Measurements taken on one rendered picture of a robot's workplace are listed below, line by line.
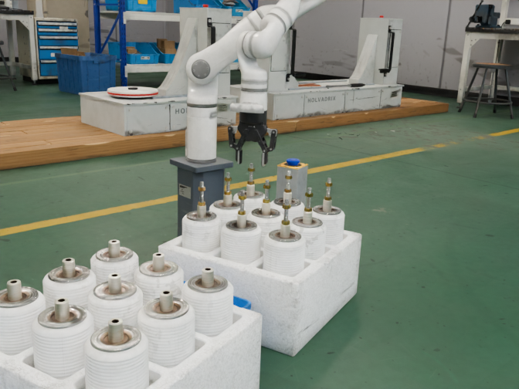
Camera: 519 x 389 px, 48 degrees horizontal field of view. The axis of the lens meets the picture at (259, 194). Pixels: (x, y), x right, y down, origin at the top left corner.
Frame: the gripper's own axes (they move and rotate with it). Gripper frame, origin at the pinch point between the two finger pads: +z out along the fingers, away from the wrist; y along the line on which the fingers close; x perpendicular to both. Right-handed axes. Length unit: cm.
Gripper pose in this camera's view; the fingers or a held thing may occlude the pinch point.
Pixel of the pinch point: (251, 160)
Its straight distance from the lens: 161.3
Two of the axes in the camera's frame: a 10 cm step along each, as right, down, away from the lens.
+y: -9.6, -1.1, 2.5
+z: -0.4, 9.6, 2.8
